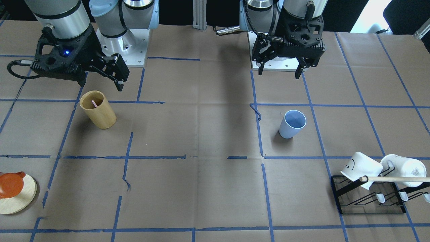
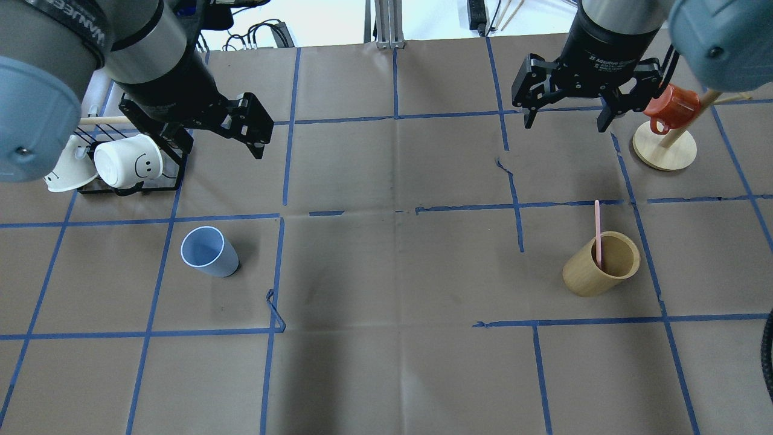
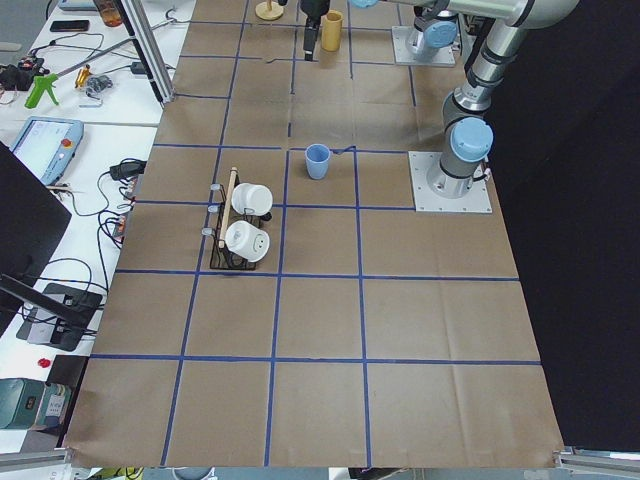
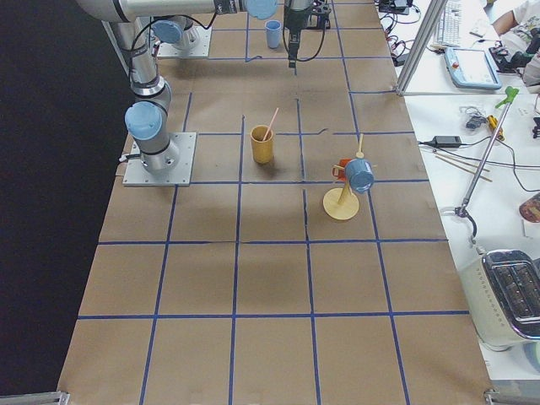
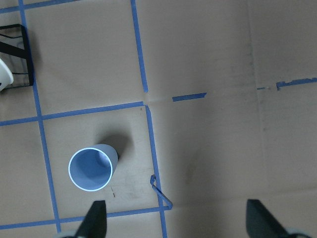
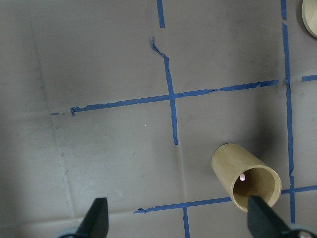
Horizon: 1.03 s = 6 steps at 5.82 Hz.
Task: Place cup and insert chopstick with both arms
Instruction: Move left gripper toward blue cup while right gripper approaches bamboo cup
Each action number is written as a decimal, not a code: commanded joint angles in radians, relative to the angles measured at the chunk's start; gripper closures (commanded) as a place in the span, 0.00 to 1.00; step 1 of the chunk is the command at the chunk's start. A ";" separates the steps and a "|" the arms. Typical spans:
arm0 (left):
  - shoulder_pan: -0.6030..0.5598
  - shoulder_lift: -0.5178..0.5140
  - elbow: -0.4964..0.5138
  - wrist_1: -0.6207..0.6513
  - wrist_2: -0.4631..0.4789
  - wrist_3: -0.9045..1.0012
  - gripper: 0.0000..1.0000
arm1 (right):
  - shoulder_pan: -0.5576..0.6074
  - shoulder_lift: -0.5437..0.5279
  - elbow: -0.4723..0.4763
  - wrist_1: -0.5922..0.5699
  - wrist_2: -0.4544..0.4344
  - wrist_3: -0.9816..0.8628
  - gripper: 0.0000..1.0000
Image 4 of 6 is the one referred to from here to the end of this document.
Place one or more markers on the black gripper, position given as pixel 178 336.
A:
pixel 293 20

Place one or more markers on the light blue plastic cup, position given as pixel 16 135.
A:
pixel 273 33

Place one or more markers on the pink chopstick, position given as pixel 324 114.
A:
pixel 270 125

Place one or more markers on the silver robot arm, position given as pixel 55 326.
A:
pixel 138 28

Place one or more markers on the bamboo chopstick holder cup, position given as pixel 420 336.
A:
pixel 261 138

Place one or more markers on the red orange hanging mug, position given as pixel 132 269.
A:
pixel 338 170

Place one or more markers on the blue hanging mug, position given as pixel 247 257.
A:
pixel 359 175

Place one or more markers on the wooden mug tree stand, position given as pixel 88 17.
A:
pixel 341 203

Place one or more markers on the white keyboard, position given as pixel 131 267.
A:
pixel 447 32

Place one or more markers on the black power adapter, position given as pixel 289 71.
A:
pixel 449 142

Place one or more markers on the wooden chopstick on desk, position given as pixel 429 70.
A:
pixel 455 161
pixel 461 167

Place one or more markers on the blue teach pendant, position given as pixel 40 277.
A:
pixel 472 69

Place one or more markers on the brown paper table cover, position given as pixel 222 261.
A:
pixel 240 288

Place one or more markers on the green tipped reacher tool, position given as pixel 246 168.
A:
pixel 510 94

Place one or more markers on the silver toaster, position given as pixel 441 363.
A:
pixel 502 292

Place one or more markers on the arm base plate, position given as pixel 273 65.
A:
pixel 194 43
pixel 172 167

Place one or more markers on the aluminium frame post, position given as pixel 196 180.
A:
pixel 430 20

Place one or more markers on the yellow handled pliers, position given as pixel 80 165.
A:
pixel 493 123

